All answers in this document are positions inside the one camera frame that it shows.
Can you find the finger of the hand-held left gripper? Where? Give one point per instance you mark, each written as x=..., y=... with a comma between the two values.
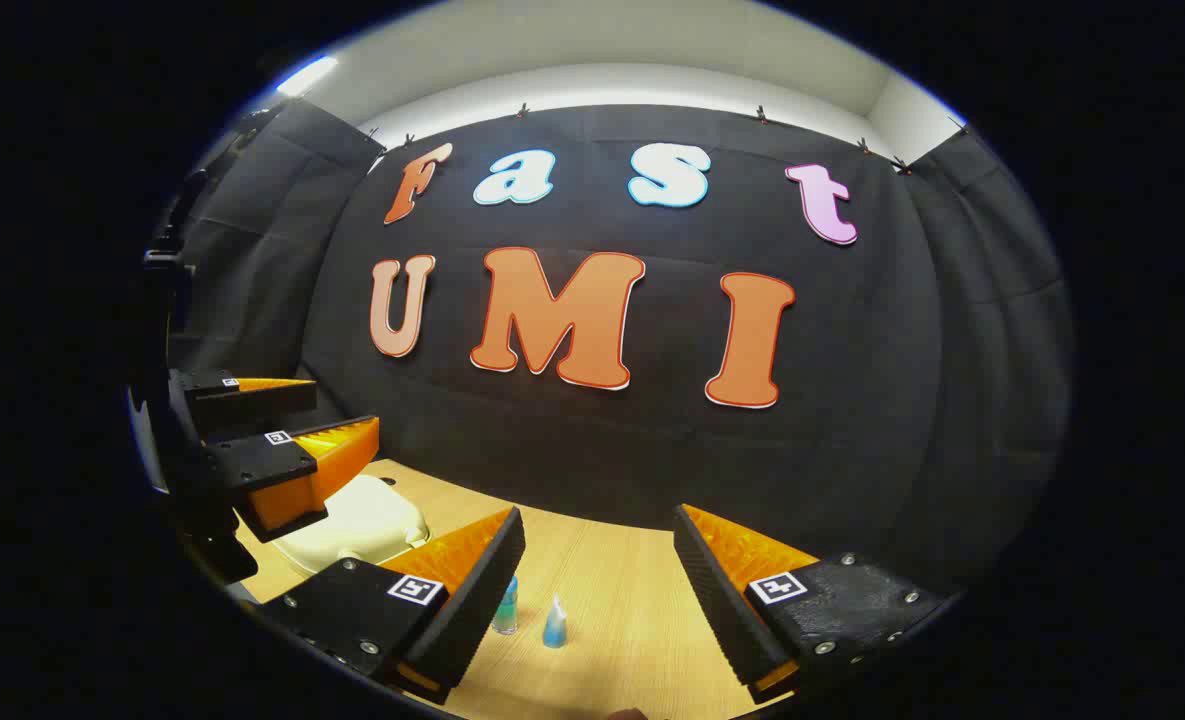
x=252, y=400
x=252, y=460

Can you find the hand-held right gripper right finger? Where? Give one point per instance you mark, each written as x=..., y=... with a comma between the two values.
x=722, y=610

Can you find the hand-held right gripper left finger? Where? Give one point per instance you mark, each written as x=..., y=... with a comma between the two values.
x=472, y=610

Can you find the blue translucent bottle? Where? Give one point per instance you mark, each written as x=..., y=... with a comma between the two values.
x=505, y=612

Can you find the white and blue tube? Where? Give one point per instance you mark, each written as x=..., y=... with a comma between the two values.
x=554, y=630

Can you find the pale yellow suitcase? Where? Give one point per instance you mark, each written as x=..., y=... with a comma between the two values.
x=362, y=525

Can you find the black backdrop cloth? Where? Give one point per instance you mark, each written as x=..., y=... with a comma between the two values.
x=652, y=440

